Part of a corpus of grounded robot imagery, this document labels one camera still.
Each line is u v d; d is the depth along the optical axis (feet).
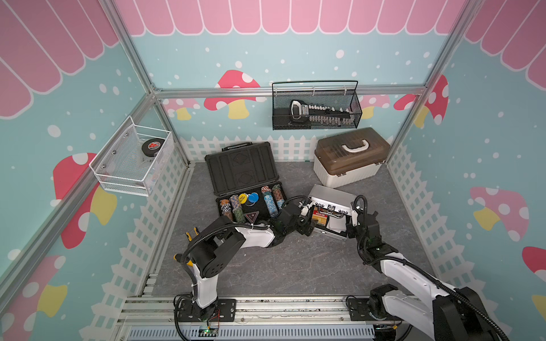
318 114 2.87
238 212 3.10
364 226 2.11
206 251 1.63
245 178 3.46
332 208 2.72
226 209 3.11
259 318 2.43
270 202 3.18
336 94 3.01
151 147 2.60
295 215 2.30
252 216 3.10
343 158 3.09
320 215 3.09
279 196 3.27
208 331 2.34
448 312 1.34
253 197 3.34
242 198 3.28
